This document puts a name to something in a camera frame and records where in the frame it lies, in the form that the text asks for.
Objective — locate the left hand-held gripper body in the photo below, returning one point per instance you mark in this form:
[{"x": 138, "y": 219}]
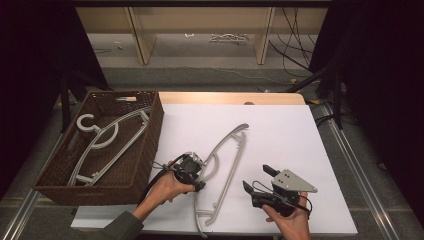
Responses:
[{"x": 188, "y": 168}]

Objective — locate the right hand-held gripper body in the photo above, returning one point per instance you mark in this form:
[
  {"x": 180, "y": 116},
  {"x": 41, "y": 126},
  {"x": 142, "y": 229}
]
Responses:
[{"x": 291, "y": 181}]

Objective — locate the grey plastic clothes hanger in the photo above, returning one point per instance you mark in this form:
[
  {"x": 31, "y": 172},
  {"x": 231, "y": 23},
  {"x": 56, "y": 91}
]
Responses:
[
  {"x": 240, "y": 128},
  {"x": 96, "y": 130}
]

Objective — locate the brown woven basket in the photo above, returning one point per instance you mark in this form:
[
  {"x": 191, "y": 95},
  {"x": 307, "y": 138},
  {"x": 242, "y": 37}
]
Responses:
[{"x": 133, "y": 173}]

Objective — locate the person's left hand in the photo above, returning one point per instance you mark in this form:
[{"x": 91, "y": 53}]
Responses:
[{"x": 166, "y": 190}]

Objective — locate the person's right hand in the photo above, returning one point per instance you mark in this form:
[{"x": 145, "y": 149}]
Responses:
[{"x": 295, "y": 226}]

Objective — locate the black metal stand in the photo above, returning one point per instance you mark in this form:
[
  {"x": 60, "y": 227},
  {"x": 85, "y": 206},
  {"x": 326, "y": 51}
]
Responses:
[
  {"x": 65, "y": 106},
  {"x": 337, "y": 100}
]

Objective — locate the black curtain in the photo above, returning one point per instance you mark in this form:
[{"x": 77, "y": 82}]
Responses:
[
  {"x": 30, "y": 83},
  {"x": 383, "y": 100}
]

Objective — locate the beige wooden shelf unit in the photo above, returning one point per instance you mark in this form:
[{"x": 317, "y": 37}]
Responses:
[{"x": 143, "y": 46}]

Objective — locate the white tangled item on floor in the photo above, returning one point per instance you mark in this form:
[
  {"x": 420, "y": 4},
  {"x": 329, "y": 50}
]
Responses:
[{"x": 229, "y": 37}]

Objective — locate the metal floor rail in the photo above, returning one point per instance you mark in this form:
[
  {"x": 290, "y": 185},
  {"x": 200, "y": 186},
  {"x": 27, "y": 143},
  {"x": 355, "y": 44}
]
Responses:
[
  {"x": 20, "y": 216},
  {"x": 363, "y": 180}
]

